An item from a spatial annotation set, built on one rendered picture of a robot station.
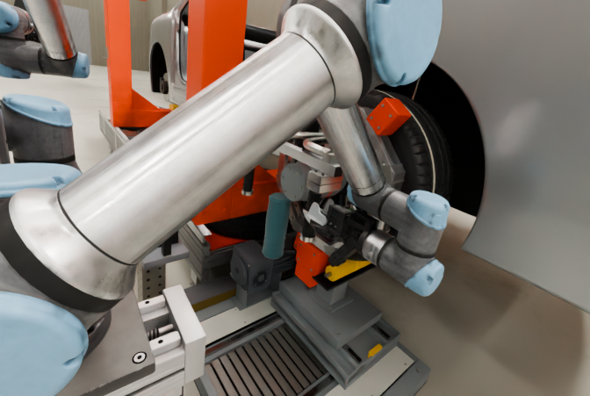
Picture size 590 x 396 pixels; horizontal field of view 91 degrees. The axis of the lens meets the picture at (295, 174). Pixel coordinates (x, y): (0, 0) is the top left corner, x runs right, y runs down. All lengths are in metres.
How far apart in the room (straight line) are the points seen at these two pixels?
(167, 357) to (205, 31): 0.96
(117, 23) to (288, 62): 2.81
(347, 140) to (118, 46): 2.68
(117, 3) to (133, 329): 2.77
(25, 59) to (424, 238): 1.11
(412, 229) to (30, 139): 0.83
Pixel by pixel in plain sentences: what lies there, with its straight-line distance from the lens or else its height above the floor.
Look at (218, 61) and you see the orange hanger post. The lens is 1.18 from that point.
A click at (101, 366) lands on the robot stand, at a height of 0.82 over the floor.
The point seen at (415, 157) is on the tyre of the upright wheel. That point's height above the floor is 1.01.
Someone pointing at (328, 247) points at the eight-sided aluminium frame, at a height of 0.61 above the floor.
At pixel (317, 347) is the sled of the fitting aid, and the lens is 1.40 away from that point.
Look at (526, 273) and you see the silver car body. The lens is 1.05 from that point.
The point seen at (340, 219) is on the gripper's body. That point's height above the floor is 0.88.
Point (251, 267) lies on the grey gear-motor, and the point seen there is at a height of 0.39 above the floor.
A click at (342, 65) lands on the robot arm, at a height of 1.20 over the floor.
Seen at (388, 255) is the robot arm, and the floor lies 0.87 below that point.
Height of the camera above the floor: 1.18
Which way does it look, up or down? 19 degrees down
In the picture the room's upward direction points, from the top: 9 degrees clockwise
